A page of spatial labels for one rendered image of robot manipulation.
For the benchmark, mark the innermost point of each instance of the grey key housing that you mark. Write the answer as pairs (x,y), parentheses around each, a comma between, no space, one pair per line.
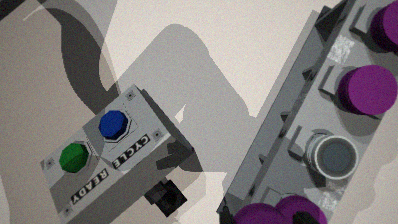
(115,159)

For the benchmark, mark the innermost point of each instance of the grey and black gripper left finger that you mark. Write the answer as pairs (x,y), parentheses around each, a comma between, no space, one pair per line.
(226,218)

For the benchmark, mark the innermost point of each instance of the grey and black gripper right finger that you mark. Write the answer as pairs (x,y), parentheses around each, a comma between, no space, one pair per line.
(303,217)

